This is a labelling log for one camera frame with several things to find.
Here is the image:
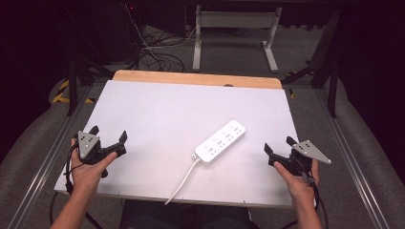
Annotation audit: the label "tangle of black floor cables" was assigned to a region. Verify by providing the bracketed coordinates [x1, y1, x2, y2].
[122, 3, 208, 73]

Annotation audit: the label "white power strip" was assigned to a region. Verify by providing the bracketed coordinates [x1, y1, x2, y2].
[193, 118, 247, 167]

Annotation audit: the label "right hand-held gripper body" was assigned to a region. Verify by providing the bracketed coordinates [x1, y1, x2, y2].
[276, 139, 332, 177]

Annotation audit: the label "yellow black floor tape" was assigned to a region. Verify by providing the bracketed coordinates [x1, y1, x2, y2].
[52, 78, 96, 105]

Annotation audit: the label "dark computer case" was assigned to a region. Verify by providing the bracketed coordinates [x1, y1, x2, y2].
[103, 0, 144, 66]

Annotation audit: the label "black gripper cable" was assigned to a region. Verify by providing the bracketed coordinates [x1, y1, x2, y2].
[280, 157, 330, 229]
[48, 142, 104, 229]

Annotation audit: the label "black metal stand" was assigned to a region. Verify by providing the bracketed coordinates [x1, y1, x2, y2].
[281, 8, 343, 119]
[65, 55, 116, 117]

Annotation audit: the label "white power strip cable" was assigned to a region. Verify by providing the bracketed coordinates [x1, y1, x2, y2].
[163, 154, 203, 206]

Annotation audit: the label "person's right hand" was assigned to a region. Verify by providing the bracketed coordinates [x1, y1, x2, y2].
[272, 158, 321, 206]

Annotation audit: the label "grey metal table frame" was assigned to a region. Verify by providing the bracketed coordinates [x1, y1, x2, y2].
[192, 4, 284, 74]

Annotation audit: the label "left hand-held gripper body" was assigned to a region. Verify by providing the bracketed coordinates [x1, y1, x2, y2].
[77, 131, 118, 166]

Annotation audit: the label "person's left hand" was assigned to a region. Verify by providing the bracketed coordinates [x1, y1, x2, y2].
[70, 138, 118, 198]

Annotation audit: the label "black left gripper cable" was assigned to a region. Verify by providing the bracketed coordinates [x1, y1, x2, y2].
[48, 142, 104, 229]

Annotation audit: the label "grey metal floor rail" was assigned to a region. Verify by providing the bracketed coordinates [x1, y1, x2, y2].
[6, 85, 95, 229]
[313, 88, 392, 229]

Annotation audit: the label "person's dark trousers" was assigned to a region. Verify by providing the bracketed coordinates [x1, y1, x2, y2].
[118, 198, 261, 229]

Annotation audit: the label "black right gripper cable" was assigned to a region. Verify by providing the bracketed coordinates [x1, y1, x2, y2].
[280, 157, 330, 229]

